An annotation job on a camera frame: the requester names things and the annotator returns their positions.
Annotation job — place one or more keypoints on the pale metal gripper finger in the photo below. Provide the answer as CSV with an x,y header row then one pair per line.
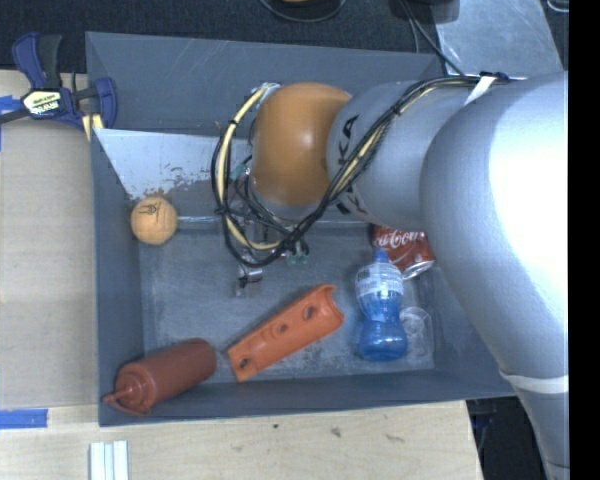
x,y
247,280

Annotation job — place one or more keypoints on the grey metal bin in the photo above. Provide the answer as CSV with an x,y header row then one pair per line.
x,y
190,298

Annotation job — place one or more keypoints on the orange curved plastic piece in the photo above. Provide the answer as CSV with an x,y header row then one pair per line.
x,y
285,333

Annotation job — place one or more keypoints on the orange ball with black drawing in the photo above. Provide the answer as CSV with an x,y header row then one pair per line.
x,y
154,220

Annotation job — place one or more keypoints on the red-brown squeeze bottle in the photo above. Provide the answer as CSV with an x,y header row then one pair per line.
x,y
170,370

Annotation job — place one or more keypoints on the blue plastic bottle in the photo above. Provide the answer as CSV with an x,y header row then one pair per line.
x,y
382,318

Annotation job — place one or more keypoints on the red soda can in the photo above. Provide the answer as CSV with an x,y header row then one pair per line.
x,y
410,253

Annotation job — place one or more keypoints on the clear glass cup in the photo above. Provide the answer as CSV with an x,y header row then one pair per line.
x,y
419,330

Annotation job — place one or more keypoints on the pale wood flat board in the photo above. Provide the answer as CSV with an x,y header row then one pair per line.
x,y
45,268

